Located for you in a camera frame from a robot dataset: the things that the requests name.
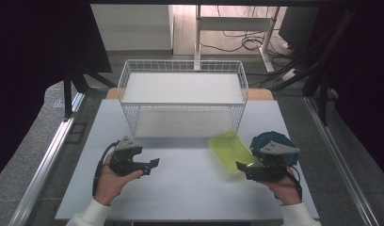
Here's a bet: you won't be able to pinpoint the black metal stand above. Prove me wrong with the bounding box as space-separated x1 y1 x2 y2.
62 59 118 122
273 8 359 127

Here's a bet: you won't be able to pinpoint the person's left hand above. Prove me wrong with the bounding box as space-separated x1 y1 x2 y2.
93 152 144 207

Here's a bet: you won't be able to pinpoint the aluminium rail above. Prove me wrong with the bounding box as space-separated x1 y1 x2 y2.
8 92 86 226
303 95 382 226

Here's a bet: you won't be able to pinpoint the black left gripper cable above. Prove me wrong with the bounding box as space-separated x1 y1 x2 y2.
91 140 120 197

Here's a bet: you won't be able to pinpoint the person's right hand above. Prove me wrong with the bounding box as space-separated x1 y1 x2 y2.
259 166 303 207

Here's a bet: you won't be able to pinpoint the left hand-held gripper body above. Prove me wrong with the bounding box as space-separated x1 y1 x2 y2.
108 135 144 177

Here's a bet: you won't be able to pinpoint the white desk frame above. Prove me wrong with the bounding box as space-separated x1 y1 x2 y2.
194 4 280 73

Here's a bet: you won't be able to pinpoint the black floor cables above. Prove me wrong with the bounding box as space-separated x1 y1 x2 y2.
199 5 295 60

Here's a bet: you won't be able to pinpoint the wooden board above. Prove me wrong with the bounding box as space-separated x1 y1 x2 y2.
104 88 275 102

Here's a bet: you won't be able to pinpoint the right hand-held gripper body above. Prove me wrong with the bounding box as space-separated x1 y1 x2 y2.
249 140 301 183

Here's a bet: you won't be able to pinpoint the green plastic container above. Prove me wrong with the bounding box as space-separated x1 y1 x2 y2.
208 130 264 174

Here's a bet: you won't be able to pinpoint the white wire rack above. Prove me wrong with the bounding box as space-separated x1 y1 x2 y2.
117 59 249 140

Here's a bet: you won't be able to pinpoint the dark curtain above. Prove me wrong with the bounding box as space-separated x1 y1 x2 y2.
306 0 384 183
0 0 113 184

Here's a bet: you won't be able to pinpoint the white power strip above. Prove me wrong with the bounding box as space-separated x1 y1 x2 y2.
280 68 297 83

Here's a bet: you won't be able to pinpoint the white cabinet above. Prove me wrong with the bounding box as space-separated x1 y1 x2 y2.
90 4 175 52

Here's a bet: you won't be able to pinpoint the round container with blue lid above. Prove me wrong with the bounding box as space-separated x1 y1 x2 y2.
249 131 299 168

